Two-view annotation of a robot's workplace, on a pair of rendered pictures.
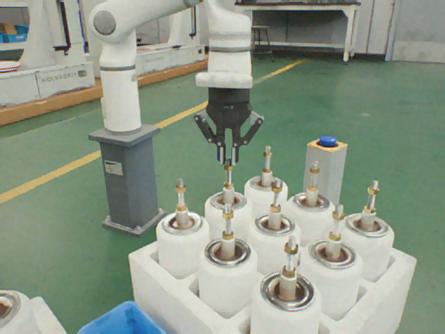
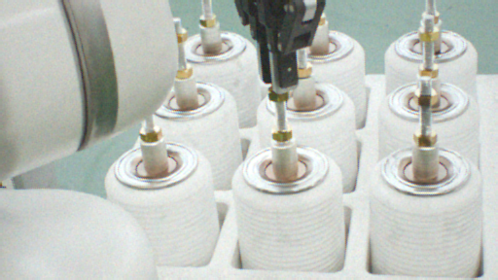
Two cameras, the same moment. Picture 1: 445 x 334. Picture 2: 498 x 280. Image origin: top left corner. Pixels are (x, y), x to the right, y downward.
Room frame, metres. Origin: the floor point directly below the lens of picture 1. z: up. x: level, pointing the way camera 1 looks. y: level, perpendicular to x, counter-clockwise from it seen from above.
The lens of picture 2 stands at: (1.03, 0.55, 0.70)
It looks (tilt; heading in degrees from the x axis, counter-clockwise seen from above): 31 degrees down; 237
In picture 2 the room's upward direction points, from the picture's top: 6 degrees counter-clockwise
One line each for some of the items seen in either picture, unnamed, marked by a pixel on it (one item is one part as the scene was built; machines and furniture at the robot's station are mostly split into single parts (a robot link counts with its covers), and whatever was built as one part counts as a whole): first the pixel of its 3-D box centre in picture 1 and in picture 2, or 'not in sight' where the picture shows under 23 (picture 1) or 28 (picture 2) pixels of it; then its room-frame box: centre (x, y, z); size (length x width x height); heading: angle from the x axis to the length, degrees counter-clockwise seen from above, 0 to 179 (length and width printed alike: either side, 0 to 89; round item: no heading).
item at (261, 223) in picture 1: (274, 224); (304, 101); (0.54, -0.09, 0.25); 0.08 x 0.08 x 0.01
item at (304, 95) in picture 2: (275, 218); (303, 89); (0.54, -0.09, 0.26); 0.02 x 0.02 x 0.03
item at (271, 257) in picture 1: (271, 264); (310, 179); (0.54, -0.09, 0.16); 0.10 x 0.10 x 0.18
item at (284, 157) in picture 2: (228, 195); (284, 157); (0.63, -0.01, 0.26); 0.02 x 0.02 x 0.03
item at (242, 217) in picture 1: (228, 237); (293, 253); (0.63, -0.01, 0.16); 0.10 x 0.10 x 0.18
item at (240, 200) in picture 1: (228, 201); (285, 169); (0.63, -0.01, 0.25); 0.08 x 0.08 x 0.01
